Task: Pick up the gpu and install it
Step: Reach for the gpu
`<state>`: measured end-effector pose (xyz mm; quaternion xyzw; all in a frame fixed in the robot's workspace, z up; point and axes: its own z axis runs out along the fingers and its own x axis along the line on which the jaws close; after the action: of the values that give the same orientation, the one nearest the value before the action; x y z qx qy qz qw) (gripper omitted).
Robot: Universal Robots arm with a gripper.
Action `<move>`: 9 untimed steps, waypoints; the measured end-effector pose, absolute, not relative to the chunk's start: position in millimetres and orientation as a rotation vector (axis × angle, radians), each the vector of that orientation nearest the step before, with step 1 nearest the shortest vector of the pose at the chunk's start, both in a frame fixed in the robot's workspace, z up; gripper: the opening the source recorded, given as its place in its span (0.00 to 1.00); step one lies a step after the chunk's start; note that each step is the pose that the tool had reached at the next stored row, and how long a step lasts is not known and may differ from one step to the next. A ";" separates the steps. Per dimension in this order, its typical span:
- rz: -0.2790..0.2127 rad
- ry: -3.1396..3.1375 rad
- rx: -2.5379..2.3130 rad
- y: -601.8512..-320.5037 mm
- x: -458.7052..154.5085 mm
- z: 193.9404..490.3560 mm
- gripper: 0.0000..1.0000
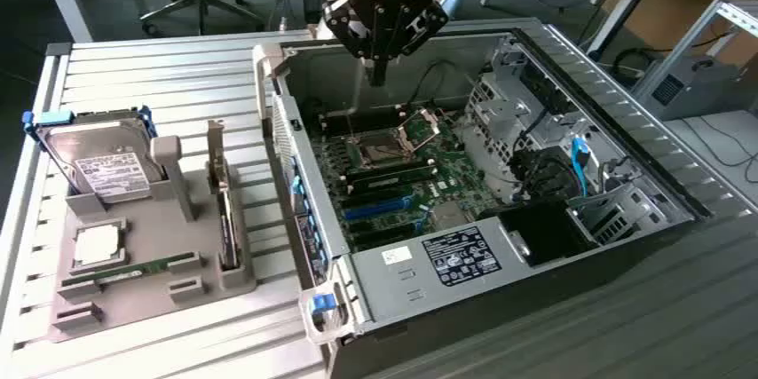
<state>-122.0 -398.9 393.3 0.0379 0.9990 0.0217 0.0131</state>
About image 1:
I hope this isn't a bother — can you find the CPU socket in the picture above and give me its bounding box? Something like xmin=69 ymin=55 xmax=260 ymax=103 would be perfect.
xmin=348 ymin=130 xmax=410 ymax=171

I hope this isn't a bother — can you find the metal socket cover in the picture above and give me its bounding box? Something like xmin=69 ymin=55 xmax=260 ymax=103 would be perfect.
xmin=396 ymin=107 xmax=443 ymax=149

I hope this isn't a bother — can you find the silver chipset heatsink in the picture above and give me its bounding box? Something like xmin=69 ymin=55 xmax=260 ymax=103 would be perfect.
xmin=430 ymin=201 xmax=475 ymax=229

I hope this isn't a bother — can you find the black RAM stick with label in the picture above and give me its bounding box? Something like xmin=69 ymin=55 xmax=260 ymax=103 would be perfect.
xmin=347 ymin=164 xmax=438 ymax=194

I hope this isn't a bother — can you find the silver CPU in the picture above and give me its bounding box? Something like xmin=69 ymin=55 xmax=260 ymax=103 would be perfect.
xmin=75 ymin=224 xmax=125 ymax=263

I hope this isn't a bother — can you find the grey parts rack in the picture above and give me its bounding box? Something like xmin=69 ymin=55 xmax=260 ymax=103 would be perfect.
xmin=47 ymin=133 xmax=257 ymax=343

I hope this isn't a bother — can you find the black office chair base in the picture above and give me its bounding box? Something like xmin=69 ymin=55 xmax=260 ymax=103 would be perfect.
xmin=139 ymin=0 xmax=268 ymax=36

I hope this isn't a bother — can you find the large brown wooden box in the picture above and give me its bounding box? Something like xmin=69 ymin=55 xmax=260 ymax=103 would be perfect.
xmin=596 ymin=0 xmax=733 ymax=54

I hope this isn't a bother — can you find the green RAM stick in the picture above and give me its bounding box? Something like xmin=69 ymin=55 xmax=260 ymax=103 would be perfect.
xmin=61 ymin=257 xmax=196 ymax=287

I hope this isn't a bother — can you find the grey power supply unit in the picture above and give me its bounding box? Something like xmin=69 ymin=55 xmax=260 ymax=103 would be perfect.
xmin=347 ymin=215 xmax=534 ymax=325

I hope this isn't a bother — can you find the coiled black cable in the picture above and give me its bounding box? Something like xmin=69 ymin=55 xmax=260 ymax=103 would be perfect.
xmin=612 ymin=48 xmax=669 ymax=83

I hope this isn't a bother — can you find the black expansion slot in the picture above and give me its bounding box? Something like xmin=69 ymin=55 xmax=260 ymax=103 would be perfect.
xmin=350 ymin=217 xmax=419 ymax=238

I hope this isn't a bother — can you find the green motherboard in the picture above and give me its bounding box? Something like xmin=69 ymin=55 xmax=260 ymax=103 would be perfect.
xmin=307 ymin=103 xmax=492 ymax=251

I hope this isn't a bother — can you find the blue flat wire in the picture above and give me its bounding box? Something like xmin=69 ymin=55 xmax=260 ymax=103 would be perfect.
xmin=571 ymin=137 xmax=594 ymax=198

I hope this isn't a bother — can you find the silver drive cage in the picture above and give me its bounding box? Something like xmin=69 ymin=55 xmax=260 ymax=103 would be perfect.
xmin=464 ymin=36 xmax=594 ymax=202

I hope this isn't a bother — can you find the blue expansion slot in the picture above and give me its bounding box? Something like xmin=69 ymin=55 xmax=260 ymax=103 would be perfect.
xmin=342 ymin=195 xmax=416 ymax=221

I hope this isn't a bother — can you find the thin metal locking lever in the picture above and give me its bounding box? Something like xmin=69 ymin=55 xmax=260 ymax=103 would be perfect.
xmin=342 ymin=102 xmax=358 ymax=138

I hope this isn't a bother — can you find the graphics card with fan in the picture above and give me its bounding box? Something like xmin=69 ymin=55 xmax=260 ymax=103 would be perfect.
xmin=205 ymin=119 xmax=241 ymax=272

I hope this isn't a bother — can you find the grey metal cabinet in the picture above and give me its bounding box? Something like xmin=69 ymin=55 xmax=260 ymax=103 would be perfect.
xmin=647 ymin=57 xmax=758 ymax=121

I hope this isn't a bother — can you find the hard disk with blue caddy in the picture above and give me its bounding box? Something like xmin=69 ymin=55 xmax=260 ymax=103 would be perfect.
xmin=21 ymin=104 xmax=171 ymax=203

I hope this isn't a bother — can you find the thin black wire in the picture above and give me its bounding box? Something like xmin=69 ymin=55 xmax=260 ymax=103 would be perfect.
xmin=414 ymin=61 xmax=475 ymax=105

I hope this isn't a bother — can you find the open black PC case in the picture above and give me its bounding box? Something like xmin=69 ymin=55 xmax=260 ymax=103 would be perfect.
xmin=251 ymin=26 xmax=714 ymax=379

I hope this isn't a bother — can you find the black wire bundle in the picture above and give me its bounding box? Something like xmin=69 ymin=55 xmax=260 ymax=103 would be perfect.
xmin=508 ymin=147 xmax=579 ymax=202

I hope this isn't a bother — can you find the silver disk bay bracket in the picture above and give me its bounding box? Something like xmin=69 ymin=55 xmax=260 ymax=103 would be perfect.
xmin=564 ymin=183 xmax=665 ymax=245

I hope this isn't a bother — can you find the aluminium profile frame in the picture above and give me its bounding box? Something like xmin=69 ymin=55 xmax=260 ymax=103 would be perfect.
xmin=630 ymin=0 xmax=758 ymax=107

